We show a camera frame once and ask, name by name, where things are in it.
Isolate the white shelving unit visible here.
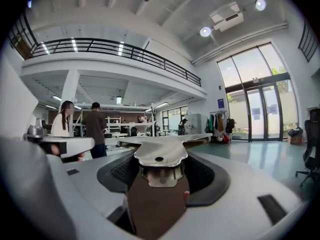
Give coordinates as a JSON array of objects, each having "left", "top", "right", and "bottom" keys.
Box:
[{"left": 104, "top": 103, "right": 156, "bottom": 138}]

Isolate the round ceiling light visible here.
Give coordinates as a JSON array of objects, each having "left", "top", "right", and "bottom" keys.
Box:
[
  {"left": 254, "top": 0, "right": 267, "bottom": 12},
  {"left": 199, "top": 26, "right": 212, "bottom": 38}
]

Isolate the long black balcony railing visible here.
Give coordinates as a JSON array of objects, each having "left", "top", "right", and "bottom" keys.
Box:
[{"left": 8, "top": 12, "right": 202, "bottom": 88}]

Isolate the black office chair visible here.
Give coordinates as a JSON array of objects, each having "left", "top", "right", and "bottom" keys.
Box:
[{"left": 295, "top": 108, "right": 320, "bottom": 188}]

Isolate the clothes rack with garments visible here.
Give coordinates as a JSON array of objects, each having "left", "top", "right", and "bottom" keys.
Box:
[{"left": 204, "top": 110, "right": 237, "bottom": 144}]

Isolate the person's left hand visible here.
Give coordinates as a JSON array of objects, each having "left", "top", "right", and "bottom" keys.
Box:
[{"left": 50, "top": 144, "right": 86, "bottom": 162}]

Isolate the glass double door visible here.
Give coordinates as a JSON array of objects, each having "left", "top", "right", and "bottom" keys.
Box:
[{"left": 243, "top": 82, "right": 285, "bottom": 143}]

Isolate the white cabinet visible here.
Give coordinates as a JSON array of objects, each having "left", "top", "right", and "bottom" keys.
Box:
[{"left": 183, "top": 113, "right": 210, "bottom": 136}]

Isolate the black bag on box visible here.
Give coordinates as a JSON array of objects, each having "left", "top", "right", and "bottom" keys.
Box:
[{"left": 286, "top": 126, "right": 305, "bottom": 145}]

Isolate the white ceiling air conditioner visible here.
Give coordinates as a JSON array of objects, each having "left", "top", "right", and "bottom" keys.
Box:
[{"left": 209, "top": 1, "right": 245, "bottom": 32}]

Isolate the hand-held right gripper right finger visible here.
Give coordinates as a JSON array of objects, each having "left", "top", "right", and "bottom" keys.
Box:
[{"left": 159, "top": 150, "right": 310, "bottom": 240}]

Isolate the large glass window wall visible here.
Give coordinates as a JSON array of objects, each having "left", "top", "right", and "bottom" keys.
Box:
[{"left": 216, "top": 42, "right": 300, "bottom": 142}]

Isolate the short black railing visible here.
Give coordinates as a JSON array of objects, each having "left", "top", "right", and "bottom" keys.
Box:
[{"left": 297, "top": 20, "right": 320, "bottom": 63}]

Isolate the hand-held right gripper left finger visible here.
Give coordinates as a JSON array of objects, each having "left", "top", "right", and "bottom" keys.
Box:
[{"left": 0, "top": 136, "right": 140, "bottom": 240}]

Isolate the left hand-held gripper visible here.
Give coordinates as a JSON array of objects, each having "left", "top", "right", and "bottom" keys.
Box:
[{"left": 23, "top": 117, "right": 96, "bottom": 164}]

